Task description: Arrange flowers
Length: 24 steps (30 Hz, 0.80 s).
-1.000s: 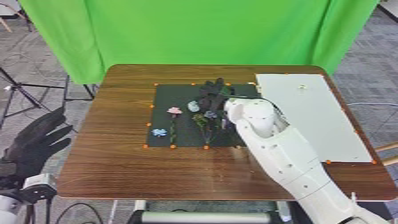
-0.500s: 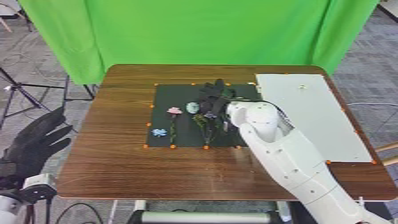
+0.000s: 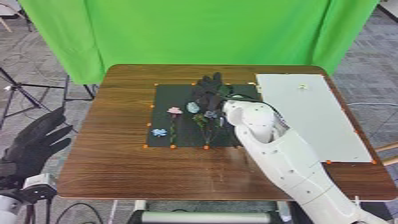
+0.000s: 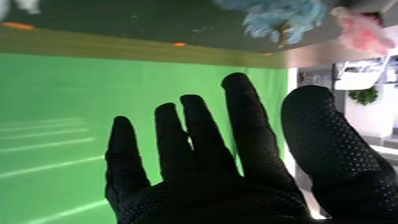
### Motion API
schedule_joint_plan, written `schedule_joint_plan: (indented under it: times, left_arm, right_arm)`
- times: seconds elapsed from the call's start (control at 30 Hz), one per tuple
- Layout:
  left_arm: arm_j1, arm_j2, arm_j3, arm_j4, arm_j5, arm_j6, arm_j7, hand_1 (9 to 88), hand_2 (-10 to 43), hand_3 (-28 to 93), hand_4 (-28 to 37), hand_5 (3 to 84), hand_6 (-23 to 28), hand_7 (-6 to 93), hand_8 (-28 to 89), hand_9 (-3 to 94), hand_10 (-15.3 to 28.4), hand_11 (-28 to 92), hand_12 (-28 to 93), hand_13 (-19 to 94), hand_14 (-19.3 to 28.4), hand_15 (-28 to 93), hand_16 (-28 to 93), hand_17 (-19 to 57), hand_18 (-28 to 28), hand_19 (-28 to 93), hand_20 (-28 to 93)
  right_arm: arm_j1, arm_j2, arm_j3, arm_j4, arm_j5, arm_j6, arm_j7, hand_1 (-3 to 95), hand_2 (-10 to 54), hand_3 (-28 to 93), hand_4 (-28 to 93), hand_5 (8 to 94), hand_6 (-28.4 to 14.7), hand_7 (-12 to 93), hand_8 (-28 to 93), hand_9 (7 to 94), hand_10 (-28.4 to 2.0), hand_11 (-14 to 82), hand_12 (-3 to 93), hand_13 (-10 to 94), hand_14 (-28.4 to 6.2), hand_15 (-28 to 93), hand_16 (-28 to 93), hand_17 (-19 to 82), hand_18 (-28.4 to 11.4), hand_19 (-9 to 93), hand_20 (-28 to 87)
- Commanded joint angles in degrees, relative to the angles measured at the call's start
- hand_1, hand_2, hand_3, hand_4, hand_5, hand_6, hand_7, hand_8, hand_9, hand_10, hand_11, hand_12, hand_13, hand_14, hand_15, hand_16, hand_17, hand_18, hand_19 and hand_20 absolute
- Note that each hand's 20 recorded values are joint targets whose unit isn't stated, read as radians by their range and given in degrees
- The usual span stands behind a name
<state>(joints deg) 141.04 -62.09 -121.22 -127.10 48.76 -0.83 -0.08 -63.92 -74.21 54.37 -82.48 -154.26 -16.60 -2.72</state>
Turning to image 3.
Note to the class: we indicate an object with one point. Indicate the green sprig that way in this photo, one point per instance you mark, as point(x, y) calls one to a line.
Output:
point(200, 120)

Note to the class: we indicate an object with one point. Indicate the pink flower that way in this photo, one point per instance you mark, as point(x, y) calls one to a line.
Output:
point(175, 110)

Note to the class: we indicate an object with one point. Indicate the black tripod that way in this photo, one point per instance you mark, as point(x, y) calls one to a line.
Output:
point(20, 90)

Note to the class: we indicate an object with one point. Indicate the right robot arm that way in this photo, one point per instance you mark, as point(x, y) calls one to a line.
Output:
point(285, 156)

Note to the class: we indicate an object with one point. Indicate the white sheet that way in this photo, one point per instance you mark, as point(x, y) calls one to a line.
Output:
point(313, 120)

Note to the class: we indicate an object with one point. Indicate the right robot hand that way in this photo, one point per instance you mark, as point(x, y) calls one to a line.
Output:
point(210, 95)

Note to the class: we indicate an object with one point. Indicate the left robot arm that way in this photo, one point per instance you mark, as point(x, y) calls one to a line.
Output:
point(29, 191)

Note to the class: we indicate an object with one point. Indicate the dark mat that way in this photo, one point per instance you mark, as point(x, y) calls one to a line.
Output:
point(184, 96)

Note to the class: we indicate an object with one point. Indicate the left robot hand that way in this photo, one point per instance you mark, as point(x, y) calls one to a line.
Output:
point(36, 143)

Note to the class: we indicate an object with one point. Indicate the pale grey bar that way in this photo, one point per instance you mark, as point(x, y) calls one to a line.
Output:
point(207, 218)

